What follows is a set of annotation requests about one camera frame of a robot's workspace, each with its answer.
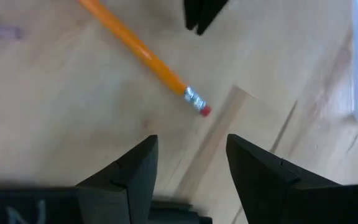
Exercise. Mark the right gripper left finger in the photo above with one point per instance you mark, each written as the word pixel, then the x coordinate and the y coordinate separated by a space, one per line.
pixel 129 186

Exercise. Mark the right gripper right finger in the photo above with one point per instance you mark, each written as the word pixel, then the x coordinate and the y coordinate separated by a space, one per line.
pixel 275 193

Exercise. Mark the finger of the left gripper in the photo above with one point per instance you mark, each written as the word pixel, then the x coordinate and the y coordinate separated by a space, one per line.
pixel 193 12
pixel 211 12

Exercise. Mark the orange pencil with eraser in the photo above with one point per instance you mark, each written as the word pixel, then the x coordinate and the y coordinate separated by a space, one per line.
pixel 135 46

